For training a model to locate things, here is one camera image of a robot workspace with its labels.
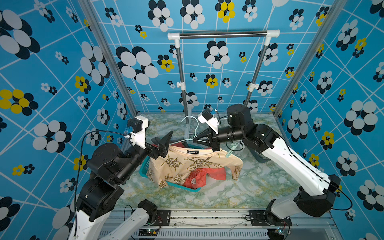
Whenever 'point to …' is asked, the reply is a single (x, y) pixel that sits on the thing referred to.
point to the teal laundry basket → (143, 170)
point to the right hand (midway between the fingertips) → (197, 139)
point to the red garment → (197, 178)
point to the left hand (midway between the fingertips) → (161, 125)
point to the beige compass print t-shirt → (177, 161)
